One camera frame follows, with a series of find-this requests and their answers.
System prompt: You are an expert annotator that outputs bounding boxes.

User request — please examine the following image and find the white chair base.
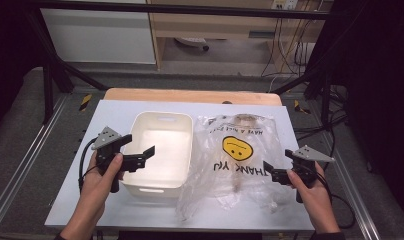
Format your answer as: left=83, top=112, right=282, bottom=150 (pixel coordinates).
left=174, top=36, right=210, bottom=52

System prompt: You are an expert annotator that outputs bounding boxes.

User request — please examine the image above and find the person's left hand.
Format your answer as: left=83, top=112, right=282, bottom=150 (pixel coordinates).
left=79, top=153, right=124, bottom=214

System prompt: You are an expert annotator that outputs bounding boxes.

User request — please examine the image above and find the wooden desk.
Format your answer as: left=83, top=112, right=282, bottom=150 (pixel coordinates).
left=146, top=0, right=334, bottom=71

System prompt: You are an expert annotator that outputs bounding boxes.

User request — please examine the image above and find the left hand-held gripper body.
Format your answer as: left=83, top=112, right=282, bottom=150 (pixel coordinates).
left=90, top=126, right=148, bottom=194

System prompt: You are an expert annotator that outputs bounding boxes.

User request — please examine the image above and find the hand-held gripper cable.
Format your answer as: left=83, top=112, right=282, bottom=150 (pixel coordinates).
left=77, top=137, right=99, bottom=194
left=316, top=173, right=335, bottom=205

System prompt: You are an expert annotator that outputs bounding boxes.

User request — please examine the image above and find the bundle of hanging cables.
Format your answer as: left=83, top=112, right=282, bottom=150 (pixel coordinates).
left=260, top=16, right=316, bottom=79

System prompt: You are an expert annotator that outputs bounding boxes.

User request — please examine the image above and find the metal floor rail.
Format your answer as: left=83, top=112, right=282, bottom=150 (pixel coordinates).
left=0, top=94, right=69, bottom=228
left=318, top=133, right=381, bottom=240

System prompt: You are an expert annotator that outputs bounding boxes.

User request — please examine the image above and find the beige serving spoon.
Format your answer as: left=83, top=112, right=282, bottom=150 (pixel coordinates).
left=231, top=113, right=263, bottom=194

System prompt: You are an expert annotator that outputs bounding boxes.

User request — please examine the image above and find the black metal stand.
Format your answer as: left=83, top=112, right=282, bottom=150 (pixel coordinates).
left=273, top=59, right=334, bottom=131
left=24, top=6, right=109, bottom=124

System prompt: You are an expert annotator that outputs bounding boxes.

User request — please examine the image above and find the black curtain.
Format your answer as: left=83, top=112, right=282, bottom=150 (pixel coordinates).
left=0, top=0, right=46, bottom=131
left=314, top=0, right=404, bottom=228

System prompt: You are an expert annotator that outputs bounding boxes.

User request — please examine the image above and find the person's right hand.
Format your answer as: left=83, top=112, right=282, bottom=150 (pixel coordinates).
left=286, top=163, right=333, bottom=219

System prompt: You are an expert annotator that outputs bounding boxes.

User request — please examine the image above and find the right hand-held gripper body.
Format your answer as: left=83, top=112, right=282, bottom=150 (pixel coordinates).
left=271, top=145, right=336, bottom=204

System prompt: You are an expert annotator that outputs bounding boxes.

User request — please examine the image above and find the black floor cable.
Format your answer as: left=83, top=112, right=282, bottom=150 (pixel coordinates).
left=294, top=109, right=356, bottom=230

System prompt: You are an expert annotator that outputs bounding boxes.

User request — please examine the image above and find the cream plastic bin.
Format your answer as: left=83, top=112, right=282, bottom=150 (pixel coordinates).
left=117, top=110, right=194, bottom=198

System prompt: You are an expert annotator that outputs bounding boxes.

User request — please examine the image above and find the white cabinet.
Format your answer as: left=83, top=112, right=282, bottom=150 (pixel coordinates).
left=41, top=8, right=157, bottom=65

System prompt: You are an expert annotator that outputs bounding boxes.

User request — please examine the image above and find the clear smiley plastic bag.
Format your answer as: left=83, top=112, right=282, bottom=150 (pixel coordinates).
left=175, top=113, right=311, bottom=222

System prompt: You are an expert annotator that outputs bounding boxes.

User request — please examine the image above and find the white wall socket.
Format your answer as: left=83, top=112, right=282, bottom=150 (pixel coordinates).
left=271, top=0, right=299, bottom=11

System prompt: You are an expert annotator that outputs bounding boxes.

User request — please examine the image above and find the black frame bar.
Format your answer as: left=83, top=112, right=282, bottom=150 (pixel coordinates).
left=26, top=0, right=338, bottom=20

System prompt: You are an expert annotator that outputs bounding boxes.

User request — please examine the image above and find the light wooden table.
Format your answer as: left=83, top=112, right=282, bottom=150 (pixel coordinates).
left=103, top=87, right=284, bottom=107

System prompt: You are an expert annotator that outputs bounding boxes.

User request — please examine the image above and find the right hand-held gripper cable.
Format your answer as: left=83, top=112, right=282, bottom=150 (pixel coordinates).
left=316, top=173, right=335, bottom=205

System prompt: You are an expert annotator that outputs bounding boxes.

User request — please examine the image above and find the left hand-held gripper cable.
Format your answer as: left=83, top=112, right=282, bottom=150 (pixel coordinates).
left=77, top=137, right=99, bottom=194

